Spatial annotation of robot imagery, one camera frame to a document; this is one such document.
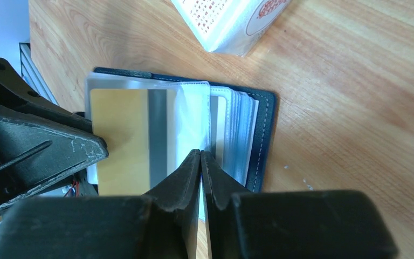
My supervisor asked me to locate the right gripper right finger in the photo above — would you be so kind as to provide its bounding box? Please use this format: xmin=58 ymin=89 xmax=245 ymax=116
xmin=201 ymin=151 xmax=249 ymax=258

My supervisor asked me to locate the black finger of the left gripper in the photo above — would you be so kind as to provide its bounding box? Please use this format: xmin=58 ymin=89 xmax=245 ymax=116
xmin=0 ymin=58 xmax=108 ymax=211

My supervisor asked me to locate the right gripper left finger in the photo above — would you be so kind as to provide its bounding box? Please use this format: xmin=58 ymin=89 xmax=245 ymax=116
xmin=141 ymin=149 xmax=201 ymax=258

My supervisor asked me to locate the navy blue card holder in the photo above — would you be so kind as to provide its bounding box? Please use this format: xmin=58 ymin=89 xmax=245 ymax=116
xmin=85 ymin=67 xmax=276 ymax=192

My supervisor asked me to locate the gold credit card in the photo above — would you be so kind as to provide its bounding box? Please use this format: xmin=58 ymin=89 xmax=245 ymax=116
xmin=90 ymin=89 xmax=177 ymax=196

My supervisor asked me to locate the red patterned tissue pack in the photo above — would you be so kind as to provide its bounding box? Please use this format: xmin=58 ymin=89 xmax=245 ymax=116
xmin=172 ymin=0 xmax=291 ymax=57

